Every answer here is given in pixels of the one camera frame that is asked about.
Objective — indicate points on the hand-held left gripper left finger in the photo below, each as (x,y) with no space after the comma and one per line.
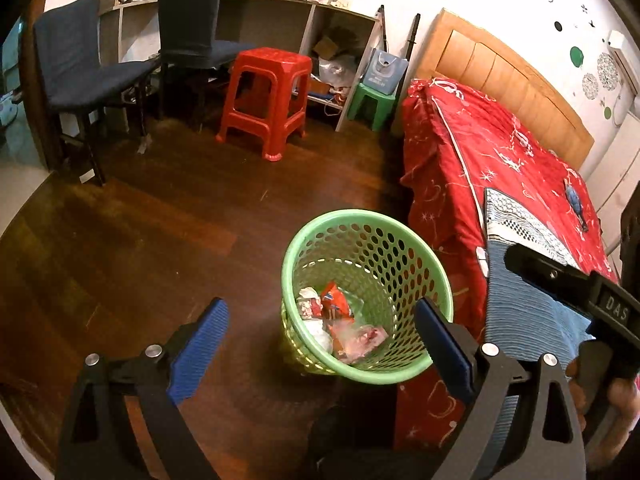
(197,350)

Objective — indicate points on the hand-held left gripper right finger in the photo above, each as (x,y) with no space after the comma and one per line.
(445,350)

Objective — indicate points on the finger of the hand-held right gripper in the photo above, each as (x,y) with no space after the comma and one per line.
(545,275)

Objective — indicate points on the clear bag with pink print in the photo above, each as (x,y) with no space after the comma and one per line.
(360,337)

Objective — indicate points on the green plastic mesh basket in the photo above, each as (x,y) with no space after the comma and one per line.
(400,270)

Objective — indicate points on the white paper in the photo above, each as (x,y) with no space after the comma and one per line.
(307,302)

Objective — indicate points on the red snack wrapper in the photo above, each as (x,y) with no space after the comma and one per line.
(334,302)

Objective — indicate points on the person's right hand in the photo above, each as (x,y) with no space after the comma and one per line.
(625,420)

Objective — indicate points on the blue striped blanket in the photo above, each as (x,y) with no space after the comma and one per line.
(525,305)

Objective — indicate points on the white wardrobe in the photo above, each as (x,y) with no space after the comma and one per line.
(615,180)

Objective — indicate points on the bed with red bedspread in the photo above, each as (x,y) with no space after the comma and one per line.
(450,160)

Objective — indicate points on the wooden headboard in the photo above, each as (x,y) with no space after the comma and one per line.
(500,75)

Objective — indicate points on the green plastic stool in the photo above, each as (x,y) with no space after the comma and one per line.
(372,95)

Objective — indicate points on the light blue bag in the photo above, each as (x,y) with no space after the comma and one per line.
(384,72)

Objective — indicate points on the black stick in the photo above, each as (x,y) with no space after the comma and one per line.
(413,35)

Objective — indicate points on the white plastic bag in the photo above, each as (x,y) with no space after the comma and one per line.
(336,69)

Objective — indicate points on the brown stick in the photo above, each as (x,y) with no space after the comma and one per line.
(382,27)

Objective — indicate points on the red plastic stool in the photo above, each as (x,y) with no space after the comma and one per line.
(272,60)

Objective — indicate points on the cardboard box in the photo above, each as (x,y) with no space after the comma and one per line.
(327,46)

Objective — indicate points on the dark blue chair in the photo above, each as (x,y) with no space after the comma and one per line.
(192,15)
(70,50)

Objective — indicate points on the white desk shelf unit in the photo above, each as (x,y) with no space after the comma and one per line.
(270,20)

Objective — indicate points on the small patterned round wall sticker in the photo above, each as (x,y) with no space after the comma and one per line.
(590,85)

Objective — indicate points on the large patterned round wall sticker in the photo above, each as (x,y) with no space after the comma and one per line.
(607,71)

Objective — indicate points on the green round wall sticker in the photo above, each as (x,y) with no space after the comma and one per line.
(576,56)

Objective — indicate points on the white wall box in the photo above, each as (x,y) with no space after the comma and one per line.
(617,40)

